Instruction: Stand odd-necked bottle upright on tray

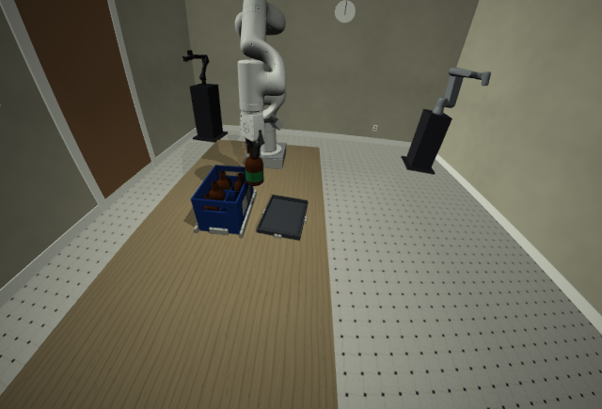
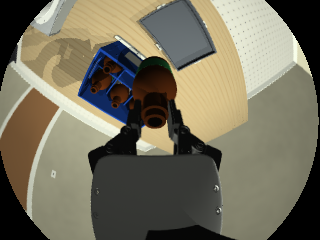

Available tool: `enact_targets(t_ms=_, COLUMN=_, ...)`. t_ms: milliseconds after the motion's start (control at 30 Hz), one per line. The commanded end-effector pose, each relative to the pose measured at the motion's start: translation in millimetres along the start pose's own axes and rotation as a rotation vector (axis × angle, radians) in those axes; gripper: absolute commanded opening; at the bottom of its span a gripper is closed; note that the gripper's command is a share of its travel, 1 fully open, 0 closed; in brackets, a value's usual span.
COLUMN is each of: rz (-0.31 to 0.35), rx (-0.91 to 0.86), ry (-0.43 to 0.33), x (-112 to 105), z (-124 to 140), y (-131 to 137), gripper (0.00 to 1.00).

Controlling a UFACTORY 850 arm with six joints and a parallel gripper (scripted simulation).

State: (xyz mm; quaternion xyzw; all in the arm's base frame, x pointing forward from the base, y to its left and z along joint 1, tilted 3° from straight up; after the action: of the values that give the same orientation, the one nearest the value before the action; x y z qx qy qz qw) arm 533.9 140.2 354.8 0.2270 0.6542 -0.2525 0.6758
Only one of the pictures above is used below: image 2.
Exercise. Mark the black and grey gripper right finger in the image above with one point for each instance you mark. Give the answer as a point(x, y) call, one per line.
point(184, 141)

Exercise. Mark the blue bottle crate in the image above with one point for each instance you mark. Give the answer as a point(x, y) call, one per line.
point(127, 59)

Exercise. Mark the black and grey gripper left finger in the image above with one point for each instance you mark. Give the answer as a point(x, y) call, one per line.
point(123, 143)

